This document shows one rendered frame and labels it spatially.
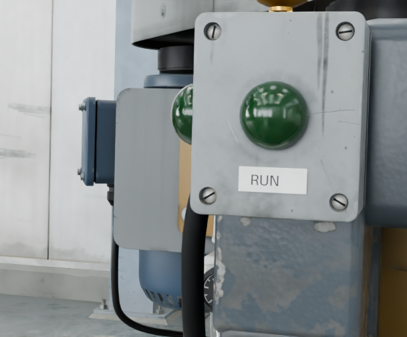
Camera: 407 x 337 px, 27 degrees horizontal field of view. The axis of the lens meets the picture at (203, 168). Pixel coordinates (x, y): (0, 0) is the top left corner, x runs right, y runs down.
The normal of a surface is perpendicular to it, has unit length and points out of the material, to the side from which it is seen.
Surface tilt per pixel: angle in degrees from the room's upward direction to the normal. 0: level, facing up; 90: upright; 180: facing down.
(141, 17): 90
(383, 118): 90
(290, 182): 90
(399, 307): 90
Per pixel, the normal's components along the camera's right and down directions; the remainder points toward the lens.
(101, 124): 0.20, 0.06
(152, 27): -0.91, 0.00
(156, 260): -0.67, 0.04
